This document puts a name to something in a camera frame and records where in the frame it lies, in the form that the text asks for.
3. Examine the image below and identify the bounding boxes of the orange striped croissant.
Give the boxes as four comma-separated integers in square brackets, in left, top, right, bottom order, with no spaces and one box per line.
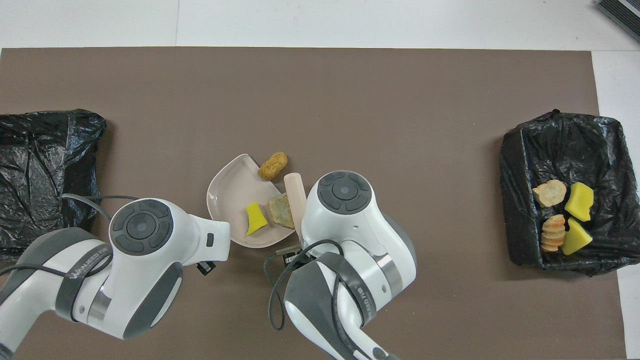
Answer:
[267,192,296,230]

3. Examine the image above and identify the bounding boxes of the small yellow sponge wedge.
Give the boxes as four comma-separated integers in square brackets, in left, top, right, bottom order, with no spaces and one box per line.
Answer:
[244,201,269,237]

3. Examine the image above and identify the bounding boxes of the beige brush with black bristles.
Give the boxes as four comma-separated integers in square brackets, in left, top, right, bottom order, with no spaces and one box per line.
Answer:
[274,172,309,257]

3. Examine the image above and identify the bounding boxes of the beige plastic dustpan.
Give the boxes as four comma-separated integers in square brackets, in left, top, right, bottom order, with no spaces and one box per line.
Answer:
[206,153,301,250]

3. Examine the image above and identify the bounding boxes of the brown oval bread roll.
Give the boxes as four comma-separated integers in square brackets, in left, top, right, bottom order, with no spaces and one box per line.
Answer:
[257,151,289,182]

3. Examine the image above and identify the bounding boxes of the lumpy beige bread piece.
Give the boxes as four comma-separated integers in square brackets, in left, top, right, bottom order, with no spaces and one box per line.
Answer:
[540,214,567,253]

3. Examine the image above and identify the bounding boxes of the wedge beige bread piece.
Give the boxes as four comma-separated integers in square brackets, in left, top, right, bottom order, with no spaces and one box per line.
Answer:
[532,179,568,208]

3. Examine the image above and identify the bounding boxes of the notched yellow sponge piece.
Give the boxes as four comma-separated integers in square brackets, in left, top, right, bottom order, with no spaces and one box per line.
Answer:
[560,217,594,256]

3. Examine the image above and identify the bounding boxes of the yellow sponge with green layer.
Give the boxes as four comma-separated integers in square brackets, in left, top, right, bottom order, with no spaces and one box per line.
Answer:
[564,181,595,223]

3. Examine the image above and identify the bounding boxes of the black bag lined bin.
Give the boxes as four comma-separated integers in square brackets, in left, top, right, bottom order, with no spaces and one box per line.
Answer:
[500,110,628,277]
[0,109,107,262]

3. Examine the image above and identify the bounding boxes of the large brown table mat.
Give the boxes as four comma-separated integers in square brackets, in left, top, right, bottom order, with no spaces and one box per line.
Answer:
[0,47,627,360]

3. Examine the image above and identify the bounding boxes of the dark grey ribbed object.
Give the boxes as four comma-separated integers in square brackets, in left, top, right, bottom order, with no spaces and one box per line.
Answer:
[596,0,640,30]

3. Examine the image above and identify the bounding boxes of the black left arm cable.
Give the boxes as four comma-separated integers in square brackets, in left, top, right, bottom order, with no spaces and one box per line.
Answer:
[0,192,143,279]

